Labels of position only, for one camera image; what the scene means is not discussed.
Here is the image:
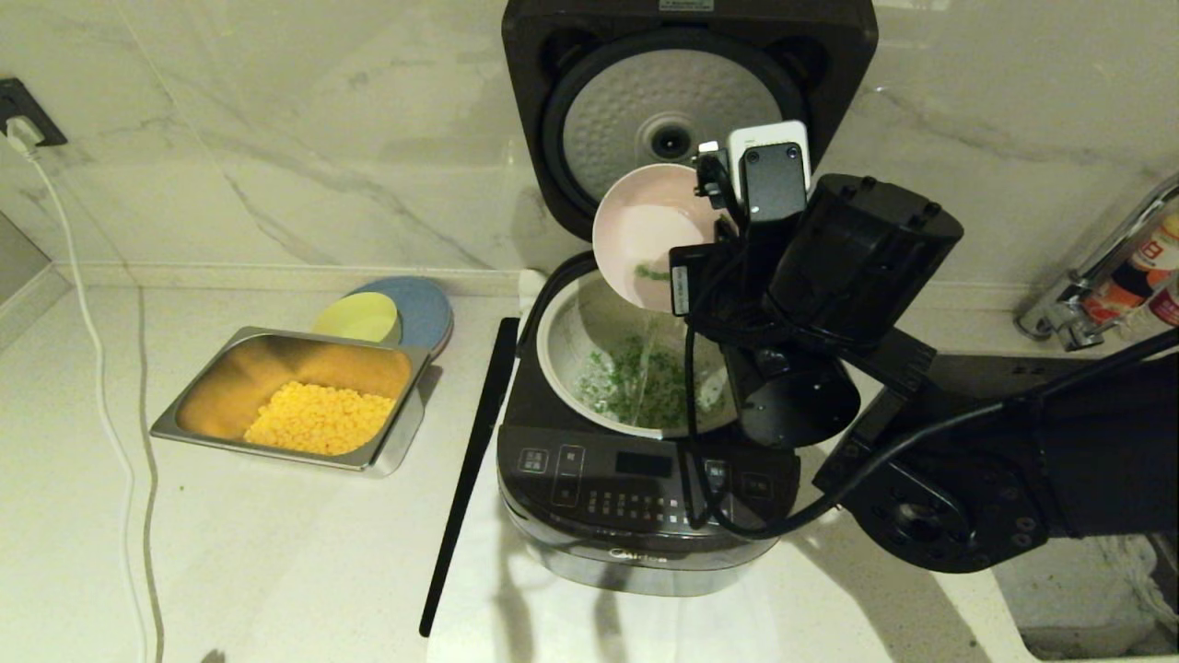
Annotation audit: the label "pink bowl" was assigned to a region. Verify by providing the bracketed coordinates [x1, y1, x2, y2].
[591, 162, 730, 315]

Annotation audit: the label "black rice cooker lid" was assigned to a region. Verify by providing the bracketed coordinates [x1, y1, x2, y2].
[500, 0, 880, 256]

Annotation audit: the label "white inner pot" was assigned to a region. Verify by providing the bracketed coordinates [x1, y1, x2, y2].
[535, 269, 738, 439]

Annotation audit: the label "black rice cooker base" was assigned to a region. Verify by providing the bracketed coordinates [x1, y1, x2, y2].
[496, 249, 801, 598]

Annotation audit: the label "blue plate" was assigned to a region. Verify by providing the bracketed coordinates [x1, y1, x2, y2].
[346, 276, 455, 360]

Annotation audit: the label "long black flat strip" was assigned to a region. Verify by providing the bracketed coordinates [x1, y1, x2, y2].
[419, 317, 522, 638]

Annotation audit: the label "chrome faucet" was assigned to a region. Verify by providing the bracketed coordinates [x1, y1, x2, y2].
[1013, 175, 1179, 355]

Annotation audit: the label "pale yellow plate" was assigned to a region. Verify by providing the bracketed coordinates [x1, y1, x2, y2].
[311, 292, 403, 347]

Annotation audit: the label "yellow corn kernels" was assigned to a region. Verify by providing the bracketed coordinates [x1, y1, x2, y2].
[243, 381, 397, 457]

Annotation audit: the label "orange bottle with red label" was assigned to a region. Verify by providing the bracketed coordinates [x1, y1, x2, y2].
[1082, 214, 1179, 328]

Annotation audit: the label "clear bottle with red label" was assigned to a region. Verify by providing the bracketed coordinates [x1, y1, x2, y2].
[1119, 274, 1179, 349]

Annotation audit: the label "stainless steel food pan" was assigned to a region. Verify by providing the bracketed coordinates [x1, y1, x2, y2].
[149, 326, 435, 478]

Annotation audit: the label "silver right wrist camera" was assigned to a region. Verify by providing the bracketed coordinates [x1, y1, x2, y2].
[696, 120, 813, 225]

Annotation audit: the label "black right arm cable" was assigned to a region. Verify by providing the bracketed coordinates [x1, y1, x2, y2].
[683, 313, 1179, 541]

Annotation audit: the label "white power cable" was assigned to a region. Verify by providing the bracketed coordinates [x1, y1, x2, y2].
[24, 147, 154, 663]

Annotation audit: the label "black wall socket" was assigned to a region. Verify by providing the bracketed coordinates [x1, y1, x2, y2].
[0, 78, 68, 149]

